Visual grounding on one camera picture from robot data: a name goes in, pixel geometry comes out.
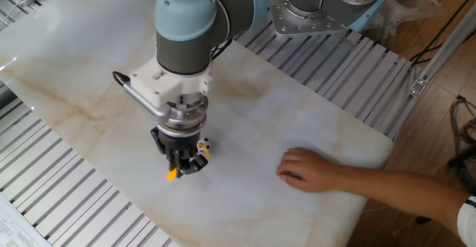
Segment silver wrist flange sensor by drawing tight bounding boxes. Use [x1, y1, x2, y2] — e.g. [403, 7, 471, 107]
[158, 94, 210, 138]

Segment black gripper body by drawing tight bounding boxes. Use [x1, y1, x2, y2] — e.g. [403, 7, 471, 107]
[158, 126, 204, 159]

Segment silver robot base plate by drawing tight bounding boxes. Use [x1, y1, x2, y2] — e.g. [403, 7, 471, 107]
[266, 0, 373, 39]

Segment grey cable coil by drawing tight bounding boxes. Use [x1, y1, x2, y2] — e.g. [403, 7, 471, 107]
[448, 94, 476, 196]

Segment marble pattern board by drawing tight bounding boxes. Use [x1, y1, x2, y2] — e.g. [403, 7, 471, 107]
[0, 0, 395, 247]

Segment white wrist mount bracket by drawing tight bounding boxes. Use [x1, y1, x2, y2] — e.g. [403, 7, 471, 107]
[128, 55, 213, 109]

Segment aluminium frame post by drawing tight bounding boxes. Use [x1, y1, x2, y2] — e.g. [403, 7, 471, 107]
[386, 1, 476, 142]

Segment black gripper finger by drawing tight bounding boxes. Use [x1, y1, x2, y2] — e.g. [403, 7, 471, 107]
[150, 126, 184, 179]
[182, 153, 210, 176]

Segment white printed paper sheet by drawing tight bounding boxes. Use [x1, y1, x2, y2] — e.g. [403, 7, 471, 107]
[0, 193, 52, 247]

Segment orange bubble ring wand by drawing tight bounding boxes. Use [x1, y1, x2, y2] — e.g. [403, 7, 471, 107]
[166, 141, 211, 182]

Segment silver wrist camera bar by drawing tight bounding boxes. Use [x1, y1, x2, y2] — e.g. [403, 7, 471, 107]
[121, 81, 170, 125]

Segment metal corner bracket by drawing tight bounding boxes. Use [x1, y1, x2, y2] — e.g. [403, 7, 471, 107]
[408, 77, 428, 97]

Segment person right forearm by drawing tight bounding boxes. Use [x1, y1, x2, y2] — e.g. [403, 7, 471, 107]
[340, 164, 472, 237]

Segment clear plastic bag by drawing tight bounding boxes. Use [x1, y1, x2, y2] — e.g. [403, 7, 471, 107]
[366, 0, 447, 42]

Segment black floor cable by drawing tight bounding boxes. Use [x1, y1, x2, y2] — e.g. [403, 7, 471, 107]
[408, 0, 476, 66]

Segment person right hand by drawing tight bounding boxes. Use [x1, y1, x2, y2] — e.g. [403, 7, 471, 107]
[275, 147, 345, 194]

